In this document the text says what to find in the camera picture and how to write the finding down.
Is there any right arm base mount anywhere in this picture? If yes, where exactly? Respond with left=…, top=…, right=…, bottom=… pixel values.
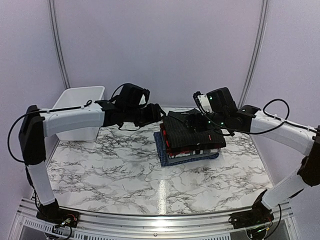
left=228, top=208, right=274, bottom=229

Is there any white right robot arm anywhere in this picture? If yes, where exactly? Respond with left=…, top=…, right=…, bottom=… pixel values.
left=192, top=87, right=320, bottom=224

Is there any left aluminium wall post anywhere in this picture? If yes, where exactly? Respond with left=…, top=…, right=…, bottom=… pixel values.
left=47, top=0, right=71, bottom=89

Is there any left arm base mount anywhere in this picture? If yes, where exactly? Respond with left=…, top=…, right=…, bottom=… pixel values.
left=36, top=208, right=80, bottom=228

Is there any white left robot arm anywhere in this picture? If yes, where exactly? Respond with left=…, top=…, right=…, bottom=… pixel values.
left=18, top=83, right=165, bottom=223

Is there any aluminium wall post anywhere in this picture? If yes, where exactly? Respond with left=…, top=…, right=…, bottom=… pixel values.
left=47, top=0, right=71, bottom=89
left=237, top=0, right=270, bottom=107

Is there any black pinstripe long sleeve shirt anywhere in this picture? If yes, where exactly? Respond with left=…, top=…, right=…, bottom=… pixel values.
left=162, top=108, right=226, bottom=149

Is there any white plastic bin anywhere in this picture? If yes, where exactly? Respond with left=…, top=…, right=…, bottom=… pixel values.
left=52, top=86, right=105, bottom=142

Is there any red black plaid shirt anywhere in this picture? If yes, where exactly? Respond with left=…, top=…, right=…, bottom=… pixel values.
left=160, top=123, right=226, bottom=156

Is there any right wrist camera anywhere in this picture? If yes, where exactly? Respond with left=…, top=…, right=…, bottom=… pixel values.
left=193, top=91, right=213, bottom=114

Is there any blue shirt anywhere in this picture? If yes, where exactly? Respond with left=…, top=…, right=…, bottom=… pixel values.
left=153, top=131, right=220, bottom=167

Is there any right aluminium wall post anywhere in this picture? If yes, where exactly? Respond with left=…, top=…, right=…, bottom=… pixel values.
left=237, top=0, right=270, bottom=107

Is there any aluminium front rail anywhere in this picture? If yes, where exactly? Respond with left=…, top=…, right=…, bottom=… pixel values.
left=8, top=198, right=299, bottom=240

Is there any grey white shirt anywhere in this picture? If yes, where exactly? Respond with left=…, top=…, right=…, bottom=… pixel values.
left=158, top=148, right=221, bottom=167

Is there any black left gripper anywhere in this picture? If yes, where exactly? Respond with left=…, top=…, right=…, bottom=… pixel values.
left=124, top=102, right=166, bottom=127

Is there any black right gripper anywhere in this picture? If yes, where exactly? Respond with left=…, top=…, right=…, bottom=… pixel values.
left=182, top=112, right=228, bottom=134

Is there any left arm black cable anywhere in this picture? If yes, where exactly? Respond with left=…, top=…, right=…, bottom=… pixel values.
left=6, top=83, right=141, bottom=163

